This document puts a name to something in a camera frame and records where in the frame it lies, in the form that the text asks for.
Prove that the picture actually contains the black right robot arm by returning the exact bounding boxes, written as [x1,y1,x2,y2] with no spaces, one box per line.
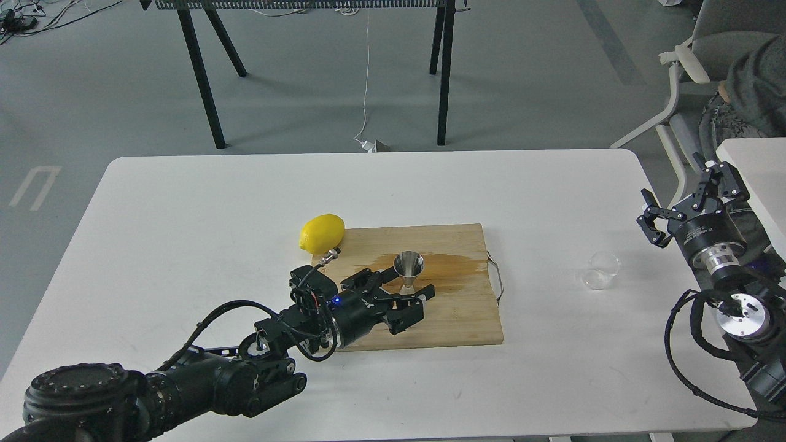
[637,161,784,421]

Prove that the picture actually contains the small clear glass beaker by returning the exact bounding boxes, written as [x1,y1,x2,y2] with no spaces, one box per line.
[579,252,621,291]

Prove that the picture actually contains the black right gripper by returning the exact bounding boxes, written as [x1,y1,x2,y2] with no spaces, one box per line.
[636,153,751,284]

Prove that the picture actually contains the white power adapter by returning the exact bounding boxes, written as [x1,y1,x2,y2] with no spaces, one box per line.
[361,140,391,153]

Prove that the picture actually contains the black floor cables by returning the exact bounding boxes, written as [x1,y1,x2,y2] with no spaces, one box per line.
[0,0,123,44]

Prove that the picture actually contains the bamboo cutting board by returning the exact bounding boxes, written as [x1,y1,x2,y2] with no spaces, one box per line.
[322,223,504,351]

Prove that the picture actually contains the white side table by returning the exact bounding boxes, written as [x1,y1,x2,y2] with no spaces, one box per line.
[717,138,785,258]

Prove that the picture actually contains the white cable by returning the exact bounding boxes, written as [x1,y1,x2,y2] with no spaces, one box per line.
[354,9,372,145]

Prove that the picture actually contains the yellow lemon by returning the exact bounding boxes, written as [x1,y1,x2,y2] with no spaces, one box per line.
[298,214,345,255]

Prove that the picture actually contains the black metal frame table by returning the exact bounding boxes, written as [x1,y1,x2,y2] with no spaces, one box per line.
[139,1,470,151]

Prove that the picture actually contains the steel double jigger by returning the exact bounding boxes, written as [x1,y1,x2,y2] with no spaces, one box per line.
[393,250,425,295]

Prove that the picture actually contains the person in grey clothes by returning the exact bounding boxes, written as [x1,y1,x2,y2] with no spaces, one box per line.
[698,34,785,161]

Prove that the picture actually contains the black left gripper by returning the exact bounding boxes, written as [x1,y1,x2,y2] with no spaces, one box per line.
[329,266,435,349]

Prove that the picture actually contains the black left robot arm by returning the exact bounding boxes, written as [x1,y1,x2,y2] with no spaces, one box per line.
[5,248,436,441]

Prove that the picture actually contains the grey white office chair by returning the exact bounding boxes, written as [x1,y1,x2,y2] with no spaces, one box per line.
[611,1,785,192]

